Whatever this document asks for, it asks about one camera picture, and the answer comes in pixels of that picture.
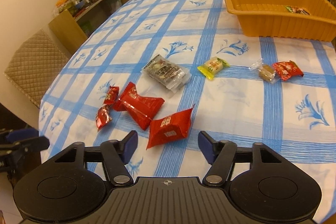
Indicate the clear pack of dark snacks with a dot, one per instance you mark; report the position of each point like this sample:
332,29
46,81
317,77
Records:
170,75

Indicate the small red candy upper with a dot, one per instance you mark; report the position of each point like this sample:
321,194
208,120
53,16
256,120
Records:
111,95

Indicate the large red snack packet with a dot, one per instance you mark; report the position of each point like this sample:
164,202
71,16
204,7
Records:
170,128

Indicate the orange plastic tray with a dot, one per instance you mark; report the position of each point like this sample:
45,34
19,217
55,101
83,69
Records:
270,18

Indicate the blue checked tablecloth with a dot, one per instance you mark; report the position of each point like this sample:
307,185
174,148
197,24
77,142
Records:
194,55

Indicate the small red candy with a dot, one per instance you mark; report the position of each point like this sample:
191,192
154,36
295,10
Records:
111,95
103,117

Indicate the wooden shelf unit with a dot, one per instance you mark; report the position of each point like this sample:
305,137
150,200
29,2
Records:
73,31

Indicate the green black sausage snack packet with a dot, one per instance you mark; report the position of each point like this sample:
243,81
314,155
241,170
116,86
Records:
297,10

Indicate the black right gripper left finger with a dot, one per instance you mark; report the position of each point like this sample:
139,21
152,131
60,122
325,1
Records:
114,155

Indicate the yellow green wrapped candy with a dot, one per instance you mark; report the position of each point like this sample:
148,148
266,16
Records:
211,67

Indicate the small red candy lower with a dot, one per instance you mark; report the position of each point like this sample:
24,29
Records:
103,117

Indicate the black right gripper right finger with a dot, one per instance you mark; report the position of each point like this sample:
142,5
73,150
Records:
222,156

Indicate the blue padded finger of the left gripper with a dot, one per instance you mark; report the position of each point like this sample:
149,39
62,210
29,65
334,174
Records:
22,134

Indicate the red twisted snack packet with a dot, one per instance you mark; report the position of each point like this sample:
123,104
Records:
141,109

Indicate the clear wrapped brown candy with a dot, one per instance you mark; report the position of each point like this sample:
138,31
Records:
264,71

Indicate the beige quilted chair left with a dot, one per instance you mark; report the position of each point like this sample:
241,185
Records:
35,65

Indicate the red wrapped candy right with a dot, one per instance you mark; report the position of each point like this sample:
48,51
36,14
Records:
287,69

